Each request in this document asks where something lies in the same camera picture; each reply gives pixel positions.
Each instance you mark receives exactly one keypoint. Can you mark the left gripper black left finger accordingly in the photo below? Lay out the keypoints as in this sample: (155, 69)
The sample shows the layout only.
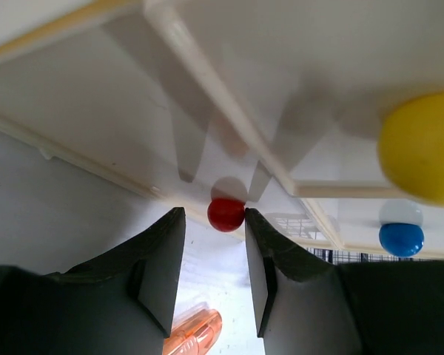
(120, 302)

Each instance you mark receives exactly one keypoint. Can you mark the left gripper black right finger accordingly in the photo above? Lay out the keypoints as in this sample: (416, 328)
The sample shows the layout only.
(305, 305)

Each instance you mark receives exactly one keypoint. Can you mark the orange translucent highlighter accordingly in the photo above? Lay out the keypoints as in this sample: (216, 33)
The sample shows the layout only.
(194, 331)

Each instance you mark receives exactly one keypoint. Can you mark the cream drawer cabinet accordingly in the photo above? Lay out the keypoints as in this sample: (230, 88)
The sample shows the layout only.
(277, 103)

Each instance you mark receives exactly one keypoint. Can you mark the black wire mesh organizer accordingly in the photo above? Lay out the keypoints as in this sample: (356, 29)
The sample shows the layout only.
(355, 251)

